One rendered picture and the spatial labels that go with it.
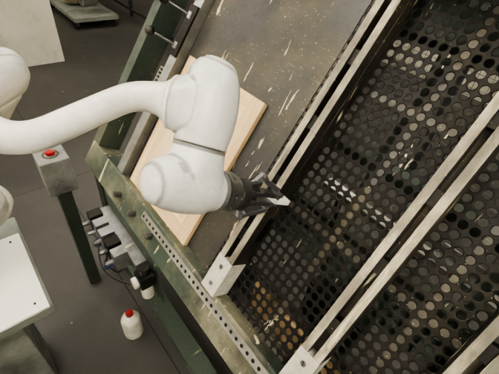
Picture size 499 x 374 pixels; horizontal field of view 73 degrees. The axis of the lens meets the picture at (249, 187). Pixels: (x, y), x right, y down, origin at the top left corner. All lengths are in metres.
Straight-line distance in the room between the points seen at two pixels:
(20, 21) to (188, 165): 4.49
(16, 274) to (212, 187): 1.00
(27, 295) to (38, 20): 4.01
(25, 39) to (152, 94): 4.44
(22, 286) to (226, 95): 1.06
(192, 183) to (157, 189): 0.06
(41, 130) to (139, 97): 0.19
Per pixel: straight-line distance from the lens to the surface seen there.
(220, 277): 1.04
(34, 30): 5.04
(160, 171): 0.57
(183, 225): 1.23
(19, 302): 1.40
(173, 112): 0.61
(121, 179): 1.51
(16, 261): 1.51
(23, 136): 0.75
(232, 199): 0.68
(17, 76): 1.00
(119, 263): 1.43
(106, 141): 1.72
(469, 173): 0.78
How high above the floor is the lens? 1.85
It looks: 41 degrees down
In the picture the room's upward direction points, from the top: 7 degrees clockwise
